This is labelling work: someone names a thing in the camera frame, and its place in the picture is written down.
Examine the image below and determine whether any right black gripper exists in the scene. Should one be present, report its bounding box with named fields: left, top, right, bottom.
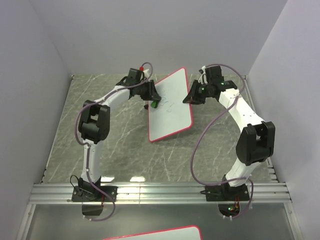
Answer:
left=183, top=80, right=212, bottom=106

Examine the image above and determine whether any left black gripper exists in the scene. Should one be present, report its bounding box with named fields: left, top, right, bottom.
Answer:
left=136, top=80, right=162, bottom=102

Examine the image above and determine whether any green whiteboard eraser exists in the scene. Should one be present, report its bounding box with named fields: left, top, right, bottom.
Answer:
left=150, top=101, right=158, bottom=109

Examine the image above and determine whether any pink framed whiteboard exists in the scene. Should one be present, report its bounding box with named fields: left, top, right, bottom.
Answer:
left=148, top=67, right=193, bottom=143
left=106, top=225, right=203, bottom=240

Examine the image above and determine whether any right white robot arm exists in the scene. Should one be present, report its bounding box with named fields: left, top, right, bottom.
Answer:
left=183, top=80, right=276, bottom=200

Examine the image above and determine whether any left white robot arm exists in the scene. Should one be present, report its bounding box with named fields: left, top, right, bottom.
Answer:
left=75, top=79, right=161, bottom=201

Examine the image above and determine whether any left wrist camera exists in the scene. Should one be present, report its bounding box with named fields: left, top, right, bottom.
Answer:
left=126, top=68, right=144, bottom=86

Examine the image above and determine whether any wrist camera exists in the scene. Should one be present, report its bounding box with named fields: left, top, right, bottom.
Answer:
left=126, top=68, right=144, bottom=86
left=205, top=65, right=224, bottom=84

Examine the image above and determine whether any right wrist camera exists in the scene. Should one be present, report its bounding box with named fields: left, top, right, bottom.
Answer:
left=205, top=65, right=224, bottom=84

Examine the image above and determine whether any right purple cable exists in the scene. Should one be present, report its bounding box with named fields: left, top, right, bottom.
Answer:
left=190, top=63, right=255, bottom=218

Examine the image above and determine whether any purple cable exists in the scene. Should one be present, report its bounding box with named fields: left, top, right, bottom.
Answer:
left=190, top=63, right=255, bottom=218
left=74, top=61, right=154, bottom=222

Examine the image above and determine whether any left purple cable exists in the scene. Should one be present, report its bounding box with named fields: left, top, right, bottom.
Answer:
left=74, top=61, right=154, bottom=222

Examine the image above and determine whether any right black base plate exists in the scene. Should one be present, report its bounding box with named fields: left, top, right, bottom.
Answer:
left=200, top=183, right=250, bottom=202

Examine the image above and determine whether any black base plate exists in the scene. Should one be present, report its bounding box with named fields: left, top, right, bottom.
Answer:
left=71, top=185, right=118, bottom=203
left=200, top=183, right=250, bottom=202

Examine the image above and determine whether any aluminium mounting rail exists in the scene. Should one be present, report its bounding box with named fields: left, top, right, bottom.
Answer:
left=28, top=182, right=292, bottom=205

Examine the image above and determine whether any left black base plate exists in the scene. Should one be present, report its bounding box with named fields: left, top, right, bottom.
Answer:
left=71, top=185, right=118, bottom=203

